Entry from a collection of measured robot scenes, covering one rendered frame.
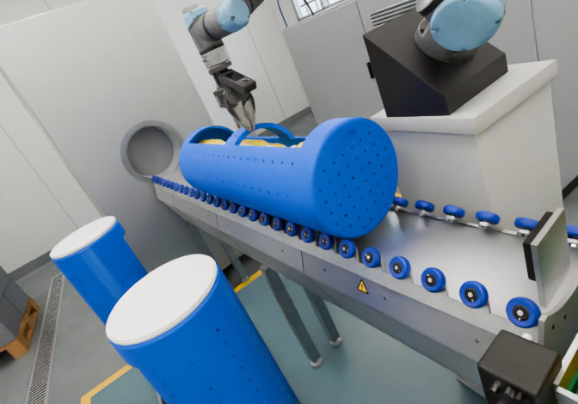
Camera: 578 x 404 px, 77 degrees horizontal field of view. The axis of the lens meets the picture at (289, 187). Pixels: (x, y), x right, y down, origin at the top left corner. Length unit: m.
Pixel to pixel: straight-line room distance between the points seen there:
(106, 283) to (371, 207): 1.16
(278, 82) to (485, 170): 5.32
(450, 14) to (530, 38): 1.40
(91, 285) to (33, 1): 4.32
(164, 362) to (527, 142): 0.97
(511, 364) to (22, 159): 5.31
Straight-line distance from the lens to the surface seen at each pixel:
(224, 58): 1.09
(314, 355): 1.91
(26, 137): 5.44
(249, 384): 0.98
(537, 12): 2.15
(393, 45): 0.96
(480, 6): 0.75
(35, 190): 5.51
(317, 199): 0.77
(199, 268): 0.93
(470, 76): 0.96
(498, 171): 0.97
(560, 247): 0.72
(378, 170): 0.89
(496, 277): 0.77
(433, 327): 0.79
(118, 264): 1.67
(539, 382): 0.55
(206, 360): 0.88
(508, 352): 0.57
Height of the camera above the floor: 1.46
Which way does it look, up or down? 22 degrees down
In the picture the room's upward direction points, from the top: 24 degrees counter-clockwise
